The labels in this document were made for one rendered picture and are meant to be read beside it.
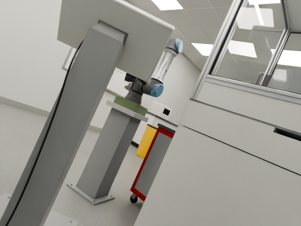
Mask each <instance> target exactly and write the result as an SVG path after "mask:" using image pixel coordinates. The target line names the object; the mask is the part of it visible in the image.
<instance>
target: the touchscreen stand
mask: <svg viewBox="0 0 301 226"><path fill-rule="evenodd" d="M123 51H124V45H123V42H121V41H119V40H117V39H115V38H113V37H111V36H109V35H107V34H105V33H103V32H101V31H99V30H97V29H95V28H93V27H90V28H89V30H88V32H87V34H86V36H85V38H84V40H83V42H82V45H81V47H80V49H79V51H78V53H77V56H76V58H75V60H74V62H73V64H72V66H71V69H70V71H69V74H68V77H67V80H66V83H65V86H64V90H63V93H62V96H61V99H60V102H59V105H58V108H57V110H56V113H55V116H54V119H53V121H52V125H51V127H50V130H49V133H48V135H47V138H46V140H45V143H44V145H43V148H42V151H41V153H40V155H39V158H38V160H37V163H36V165H35V168H34V171H33V173H32V175H31V178H30V180H29V182H28V185H27V187H26V189H25V192H24V194H23V196H22V198H21V200H20V203H19V205H18V207H17V209H16V211H15V213H14V215H13V217H12V218H11V220H10V222H9V224H8V225H7V226H77V224H78V222H79V221H78V220H75V219H72V218H70V217H67V216H65V215H62V214H60V213H57V212H54V211H52V210H51V208H52V206H53V204H54V202H55V200H56V197H57V195H58V193H59V191H60V189H61V186H62V184H63V182H64V180H65V178H66V175H67V173H68V171H69V169H70V167H71V164H72V162H73V160H74V158H75V156H76V154H77V152H78V149H79V147H80V145H81V143H82V141H83V138H84V136H85V134H86V132H87V130H88V127H89V125H90V123H91V121H92V119H93V116H94V114H95V112H96V110H97V108H98V105H99V103H100V101H101V99H102V97H103V95H104V93H105V90H106V88H107V86H108V84H109V82H110V79H111V77H112V75H113V73H114V71H115V68H116V66H117V64H118V62H119V60H120V57H121V55H122V53H123ZM61 89H62V88H61ZM60 92H61V90H60ZM60 92H59V95H58V97H57V99H56V101H55V103H54V105H53V107H52V109H51V112H50V114H49V116H48V118H47V120H46V122H45V125H44V127H43V129H42V131H41V133H40V135H39V138H38V140H37V142H36V144H35V146H34V149H33V151H32V153H31V155H30V157H29V159H28V162H27V164H26V165H25V168H24V170H23V172H22V174H21V176H20V178H19V181H18V183H17V185H16V187H15V189H14V191H13V194H12V195H11V194H8V193H4V194H3V195H1V196H0V226H5V225H6V223H7V221H8V220H9V218H10V216H11V214H12V212H13V210H14V208H15V206H16V204H17V202H18V200H19V198H20V196H21V193H22V191H23V189H24V186H25V184H26V182H27V179H28V177H29V175H30V172H31V170H32V168H33V165H34V162H35V160H36V157H37V155H38V152H39V150H40V148H41V145H42V142H43V140H44V137H45V134H46V132H47V129H48V127H49V124H50V121H51V118H52V116H53V113H54V110H55V107H56V104H57V101H58V99H59V96H60Z"/></svg>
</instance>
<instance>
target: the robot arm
mask: <svg viewBox="0 0 301 226"><path fill-rule="evenodd" d="M182 49H183V42H182V40H181V39H178V38H177V39H176V38H170V40H169V42H168V44H167V46H166V48H165V50H164V52H165V54H164V56H163V58H162V60H161V62H160V64H159V66H158V68H157V70H156V72H155V74H154V76H153V77H152V78H151V79H150V81H149V82H145V81H143V80H141V79H139V78H137V77H135V76H132V75H130V74H129V73H126V76H125V81H127V82H130V83H129V84H128V85H127V86H125V89H126V90H128V91H129V92H128V94H127V95H126V96H125V97H124V99H127V100H130V101H132V102H135V103H138V104H139V105H141V103H142V95H143V94H146V95H149V96H152V97H159V96H160V95H161V94H162V93H163V89H164V86H163V79H164V77H165V75H166V73H167V71H168V69H169V67H170V65H171V63H172V60H173V58H174V57H176V56H177V54H180V53H181V52H182ZM131 82H132V83H131Z"/></svg>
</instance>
